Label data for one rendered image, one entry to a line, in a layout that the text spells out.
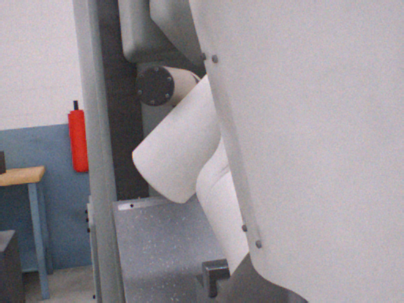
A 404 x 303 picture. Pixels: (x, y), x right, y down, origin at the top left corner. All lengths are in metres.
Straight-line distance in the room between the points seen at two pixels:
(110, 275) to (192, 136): 0.69
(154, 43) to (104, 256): 0.48
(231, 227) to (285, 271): 0.17
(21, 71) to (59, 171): 0.87
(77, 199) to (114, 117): 3.88
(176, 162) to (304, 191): 0.29
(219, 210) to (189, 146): 0.10
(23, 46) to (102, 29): 3.88
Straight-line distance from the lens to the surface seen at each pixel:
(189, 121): 0.48
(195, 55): 0.69
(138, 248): 1.06
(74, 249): 5.02
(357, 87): 0.19
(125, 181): 1.08
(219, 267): 0.78
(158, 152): 0.49
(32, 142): 4.91
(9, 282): 0.68
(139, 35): 0.82
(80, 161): 4.77
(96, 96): 1.09
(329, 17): 0.18
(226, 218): 0.39
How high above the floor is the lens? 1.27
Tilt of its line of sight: 5 degrees down
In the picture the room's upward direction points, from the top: 5 degrees counter-clockwise
